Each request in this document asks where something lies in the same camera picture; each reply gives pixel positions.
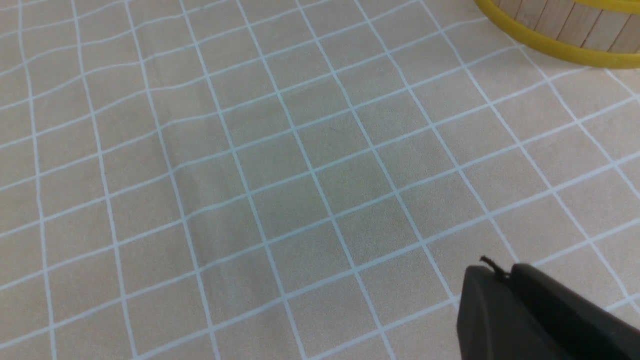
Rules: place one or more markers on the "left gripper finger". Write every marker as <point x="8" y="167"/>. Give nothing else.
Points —
<point x="524" y="314"/>

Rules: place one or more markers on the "bamboo steamer tray yellow rim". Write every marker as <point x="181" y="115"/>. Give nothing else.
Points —
<point x="594" y="33"/>

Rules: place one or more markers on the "pink checkered tablecloth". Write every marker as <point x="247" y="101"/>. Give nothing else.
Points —
<point x="295" y="179"/>

